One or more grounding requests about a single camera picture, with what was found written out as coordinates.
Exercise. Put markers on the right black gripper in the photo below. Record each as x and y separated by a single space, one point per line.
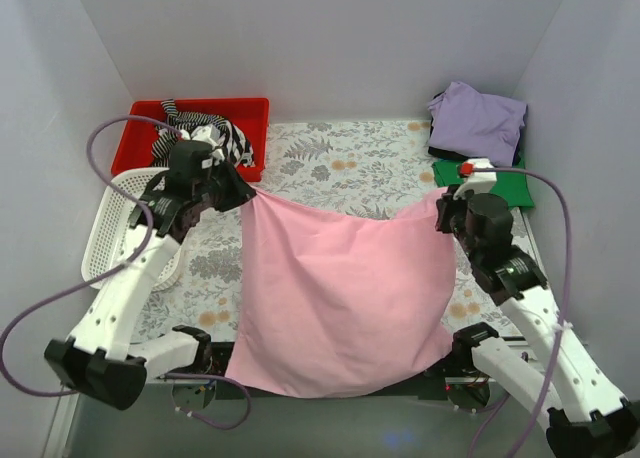
446 215

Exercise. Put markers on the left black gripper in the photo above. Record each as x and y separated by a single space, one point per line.
228 186

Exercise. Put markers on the pink t shirt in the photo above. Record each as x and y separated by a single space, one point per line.
334 305

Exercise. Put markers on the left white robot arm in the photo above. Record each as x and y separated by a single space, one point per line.
97 358

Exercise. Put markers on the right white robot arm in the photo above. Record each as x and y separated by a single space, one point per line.
582 413

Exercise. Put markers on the black white striped shirt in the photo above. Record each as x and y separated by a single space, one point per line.
237 146

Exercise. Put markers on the folded green shirt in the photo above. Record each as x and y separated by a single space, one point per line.
512 187

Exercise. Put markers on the folded purple shirt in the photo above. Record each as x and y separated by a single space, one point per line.
475 123

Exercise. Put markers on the floral table mat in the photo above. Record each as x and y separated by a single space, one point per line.
366 169

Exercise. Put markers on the red plastic bin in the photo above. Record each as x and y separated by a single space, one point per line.
238 125

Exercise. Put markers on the white plastic basket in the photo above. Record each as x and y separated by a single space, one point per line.
109 231

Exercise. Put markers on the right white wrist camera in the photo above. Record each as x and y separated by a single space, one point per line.
478 175

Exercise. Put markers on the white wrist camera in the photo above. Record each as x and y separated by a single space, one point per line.
209 134
478 175

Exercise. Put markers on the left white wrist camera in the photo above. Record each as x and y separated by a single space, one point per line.
209 134

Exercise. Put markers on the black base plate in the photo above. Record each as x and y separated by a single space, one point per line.
445 380

